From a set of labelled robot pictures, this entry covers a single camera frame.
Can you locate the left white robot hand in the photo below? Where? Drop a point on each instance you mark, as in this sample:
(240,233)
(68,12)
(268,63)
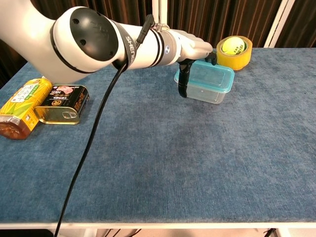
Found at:
(195,48)

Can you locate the clear blue plastic container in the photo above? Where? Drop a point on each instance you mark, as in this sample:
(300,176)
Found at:
(212,74)

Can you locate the clear plastic food container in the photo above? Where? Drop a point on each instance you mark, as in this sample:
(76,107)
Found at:
(205,95)

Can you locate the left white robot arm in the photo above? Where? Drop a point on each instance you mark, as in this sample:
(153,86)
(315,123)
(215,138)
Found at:
(49,44)

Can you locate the yellow tennis ball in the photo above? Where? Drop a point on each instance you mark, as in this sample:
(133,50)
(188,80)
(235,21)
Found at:
(232,45)

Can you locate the dark brown pleated curtain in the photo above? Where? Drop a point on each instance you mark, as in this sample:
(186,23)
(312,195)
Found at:
(222,19)

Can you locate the yellow packing tape roll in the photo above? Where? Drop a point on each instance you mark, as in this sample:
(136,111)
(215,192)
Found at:
(234,61)

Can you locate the blue velvet table cloth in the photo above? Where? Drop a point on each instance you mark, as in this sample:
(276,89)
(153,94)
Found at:
(172,160)

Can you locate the black gold luncheon meat can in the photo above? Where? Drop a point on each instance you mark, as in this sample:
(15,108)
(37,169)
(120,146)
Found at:
(66,96)

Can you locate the yellow tea bottle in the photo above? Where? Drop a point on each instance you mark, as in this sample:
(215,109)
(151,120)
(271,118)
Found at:
(19,103)

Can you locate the white screen frame post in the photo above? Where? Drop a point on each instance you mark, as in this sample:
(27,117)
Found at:
(278,24)
(160,12)

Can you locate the white table frame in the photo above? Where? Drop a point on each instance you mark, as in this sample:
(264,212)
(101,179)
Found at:
(172,225)

